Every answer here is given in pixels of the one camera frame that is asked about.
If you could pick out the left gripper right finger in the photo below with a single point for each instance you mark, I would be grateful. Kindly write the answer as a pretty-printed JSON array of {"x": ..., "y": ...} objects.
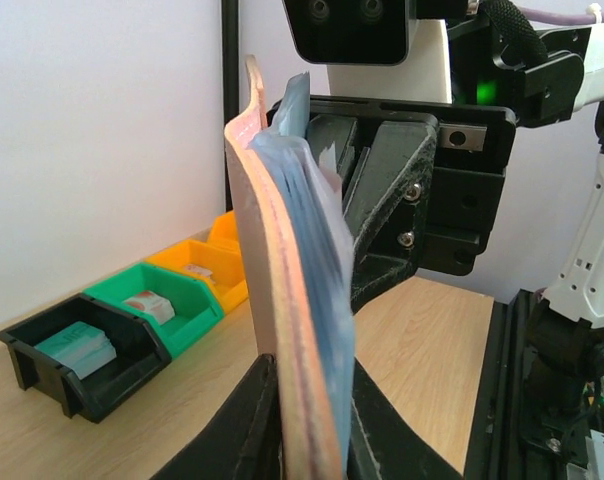
[{"x": 382, "y": 445}]

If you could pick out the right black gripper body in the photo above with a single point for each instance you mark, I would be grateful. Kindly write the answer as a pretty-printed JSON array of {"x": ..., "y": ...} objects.
[{"x": 473, "y": 149}]

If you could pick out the right black frame post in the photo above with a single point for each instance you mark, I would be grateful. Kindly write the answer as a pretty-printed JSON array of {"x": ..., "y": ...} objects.
[{"x": 230, "y": 31}]

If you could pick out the teal card holders stack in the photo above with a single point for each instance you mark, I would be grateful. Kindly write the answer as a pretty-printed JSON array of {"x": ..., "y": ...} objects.
[{"x": 80, "y": 347}]

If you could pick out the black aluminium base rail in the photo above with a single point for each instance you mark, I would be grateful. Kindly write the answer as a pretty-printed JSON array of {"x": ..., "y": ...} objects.
[{"x": 502, "y": 390}]

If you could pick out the yellow bin with black cards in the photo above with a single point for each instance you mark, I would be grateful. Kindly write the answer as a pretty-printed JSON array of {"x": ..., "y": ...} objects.
[{"x": 224, "y": 233}]

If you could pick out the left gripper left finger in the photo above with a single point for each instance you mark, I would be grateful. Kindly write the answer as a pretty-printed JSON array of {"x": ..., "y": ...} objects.
[{"x": 243, "y": 438}]

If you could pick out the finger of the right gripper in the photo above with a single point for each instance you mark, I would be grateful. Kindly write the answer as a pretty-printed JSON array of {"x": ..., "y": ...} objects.
[
  {"x": 332, "y": 140},
  {"x": 387, "y": 203}
]

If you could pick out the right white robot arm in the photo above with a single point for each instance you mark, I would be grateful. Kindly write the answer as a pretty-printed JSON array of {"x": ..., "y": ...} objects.
[{"x": 549, "y": 71}]

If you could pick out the small yellow storage bin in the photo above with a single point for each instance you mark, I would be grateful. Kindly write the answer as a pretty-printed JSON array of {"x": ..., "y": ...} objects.
[{"x": 219, "y": 267}]

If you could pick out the clear card holders stack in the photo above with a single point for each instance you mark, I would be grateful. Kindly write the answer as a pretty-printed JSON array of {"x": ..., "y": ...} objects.
[{"x": 198, "y": 270}]

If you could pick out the red white card holders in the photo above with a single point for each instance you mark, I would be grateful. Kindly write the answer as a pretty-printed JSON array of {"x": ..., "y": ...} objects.
[{"x": 149, "y": 302}]

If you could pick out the black storage bin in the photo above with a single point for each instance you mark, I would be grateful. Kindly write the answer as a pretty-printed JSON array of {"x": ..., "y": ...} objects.
[{"x": 140, "y": 356}]

